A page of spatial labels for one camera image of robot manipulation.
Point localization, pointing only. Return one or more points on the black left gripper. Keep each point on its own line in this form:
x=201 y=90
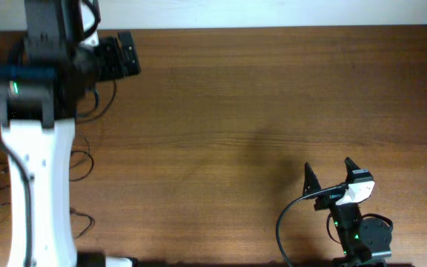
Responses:
x=118 y=56

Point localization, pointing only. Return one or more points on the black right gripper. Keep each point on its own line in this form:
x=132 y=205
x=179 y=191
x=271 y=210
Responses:
x=311 y=184

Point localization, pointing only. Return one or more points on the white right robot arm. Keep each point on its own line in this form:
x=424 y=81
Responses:
x=365 y=238

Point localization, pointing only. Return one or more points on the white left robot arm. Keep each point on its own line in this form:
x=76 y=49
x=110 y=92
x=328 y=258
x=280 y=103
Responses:
x=47 y=72

